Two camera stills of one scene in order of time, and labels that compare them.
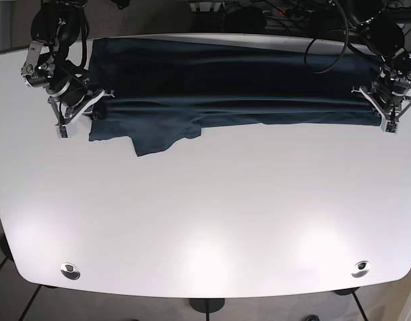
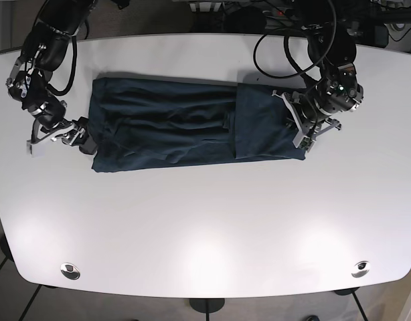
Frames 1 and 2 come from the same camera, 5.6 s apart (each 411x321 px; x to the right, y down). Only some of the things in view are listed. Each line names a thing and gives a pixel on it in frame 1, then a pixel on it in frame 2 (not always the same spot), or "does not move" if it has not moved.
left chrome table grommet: [69, 271] does not move
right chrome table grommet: [363, 267] does not move
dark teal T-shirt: [162, 91] -> [142, 122]
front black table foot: [207, 305] does not move
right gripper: [391, 115] -> [310, 125]
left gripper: [67, 114] -> [71, 132]
